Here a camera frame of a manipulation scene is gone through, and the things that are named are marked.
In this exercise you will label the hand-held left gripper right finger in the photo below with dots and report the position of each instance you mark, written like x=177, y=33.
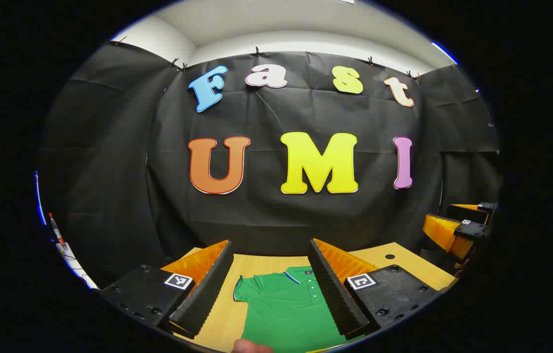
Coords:
x=335, y=294

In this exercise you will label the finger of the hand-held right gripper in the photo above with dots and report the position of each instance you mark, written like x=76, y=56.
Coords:
x=467, y=213
x=472, y=229

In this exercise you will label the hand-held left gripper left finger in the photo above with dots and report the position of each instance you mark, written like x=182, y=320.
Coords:
x=202, y=294

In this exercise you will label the green T-shirt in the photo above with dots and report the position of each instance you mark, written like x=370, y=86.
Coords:
x=286, y=314

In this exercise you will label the black backdrop cloth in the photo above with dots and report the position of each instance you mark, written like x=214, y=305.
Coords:
x=266, y=215

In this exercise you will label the white panel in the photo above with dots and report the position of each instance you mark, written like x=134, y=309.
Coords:
x=76, y=267

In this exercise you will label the red marker pen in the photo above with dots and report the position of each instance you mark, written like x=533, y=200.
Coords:
x=56, y=229

